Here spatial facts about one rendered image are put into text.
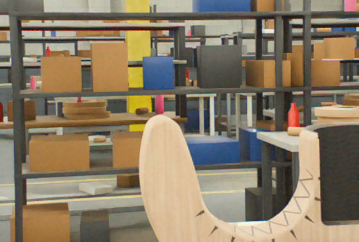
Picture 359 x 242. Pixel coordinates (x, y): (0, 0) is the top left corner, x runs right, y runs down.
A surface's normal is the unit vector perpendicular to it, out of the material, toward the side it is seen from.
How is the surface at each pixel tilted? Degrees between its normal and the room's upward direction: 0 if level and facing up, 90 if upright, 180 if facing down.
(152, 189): 90
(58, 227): 90
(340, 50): 90
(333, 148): 90
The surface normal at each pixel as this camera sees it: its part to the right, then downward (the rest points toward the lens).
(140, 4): 0.18, 0.06
